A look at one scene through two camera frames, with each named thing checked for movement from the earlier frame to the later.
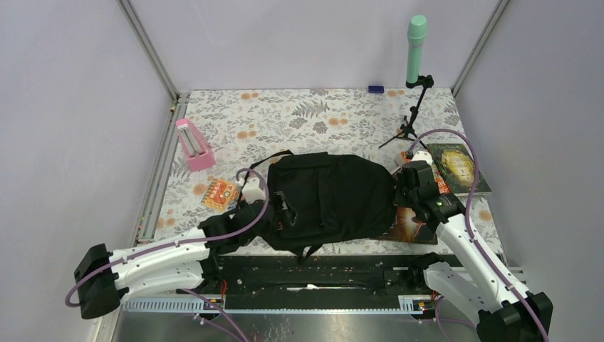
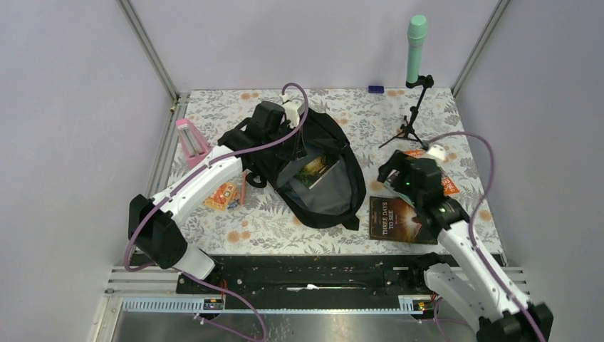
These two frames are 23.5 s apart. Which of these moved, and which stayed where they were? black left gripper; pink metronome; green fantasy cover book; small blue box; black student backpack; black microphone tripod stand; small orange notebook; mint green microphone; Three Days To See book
Moved: green fantasy cover book; black left gripper; black student backpack
Stayed: Three Days To See book; mint green microphone; black microphone tripod stand; pink metronome; small blue box; small orange notebook
